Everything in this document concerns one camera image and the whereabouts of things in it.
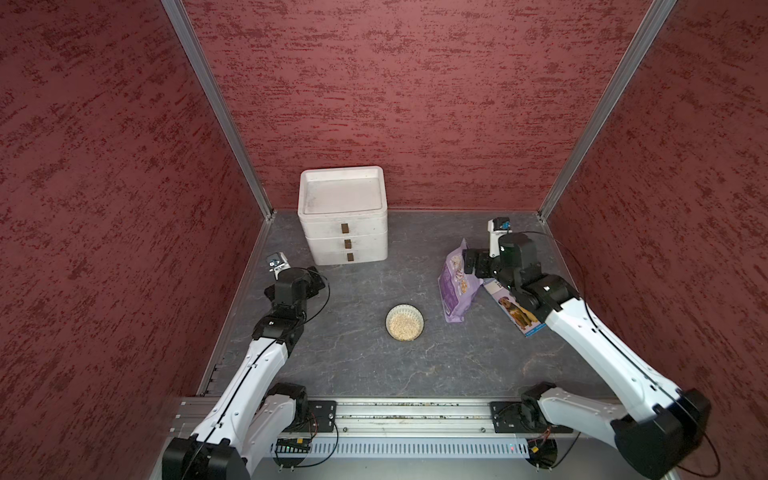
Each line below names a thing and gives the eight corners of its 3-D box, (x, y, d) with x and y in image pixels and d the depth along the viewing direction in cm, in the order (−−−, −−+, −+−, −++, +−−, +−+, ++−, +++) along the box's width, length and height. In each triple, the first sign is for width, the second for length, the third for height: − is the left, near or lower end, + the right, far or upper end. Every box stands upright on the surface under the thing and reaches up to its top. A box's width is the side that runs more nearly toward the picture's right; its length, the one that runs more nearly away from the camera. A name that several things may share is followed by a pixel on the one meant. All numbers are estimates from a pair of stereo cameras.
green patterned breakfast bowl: (381, 329, 91) (380, 321, 86) (400, 305, 96) (401, 296, 92) (408, 349, 87) (409, 342, 82) (427, 323, 92) (428, 315, 88)
